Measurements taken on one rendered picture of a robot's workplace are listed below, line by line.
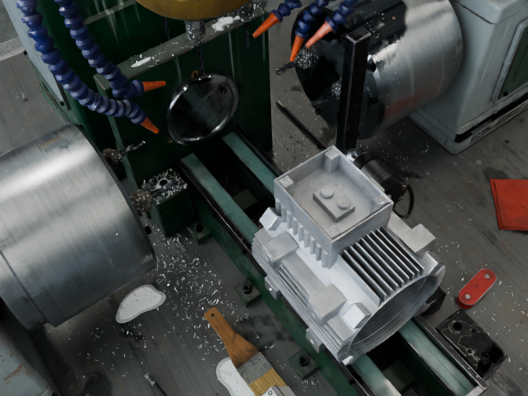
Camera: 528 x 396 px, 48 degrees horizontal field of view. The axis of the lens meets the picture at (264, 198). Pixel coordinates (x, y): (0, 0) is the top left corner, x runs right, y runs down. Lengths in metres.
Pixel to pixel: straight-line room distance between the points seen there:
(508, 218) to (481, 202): 0.06
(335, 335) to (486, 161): 0.64
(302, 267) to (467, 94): 0.53
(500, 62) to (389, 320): 0.54
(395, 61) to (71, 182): 0.52
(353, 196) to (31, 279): 0.42
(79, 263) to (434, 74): 0.63
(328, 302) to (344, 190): 0.15
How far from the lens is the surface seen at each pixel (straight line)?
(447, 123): 1.25
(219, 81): 1.03
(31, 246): 0.80
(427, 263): 0.79
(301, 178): 0.81
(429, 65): 1.03
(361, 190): 0.80
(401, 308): 0.90
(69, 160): 0.82
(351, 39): 0.81
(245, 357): 1.02
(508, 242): 1.19
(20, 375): 0.92
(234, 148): 1.11
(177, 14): 0.76
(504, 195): 1.25
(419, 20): 1.02
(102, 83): 0.94
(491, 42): 1.11
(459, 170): 1.27
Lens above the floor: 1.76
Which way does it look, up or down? 54 degrees down
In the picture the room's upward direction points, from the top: 4 degrees counter-clockwise
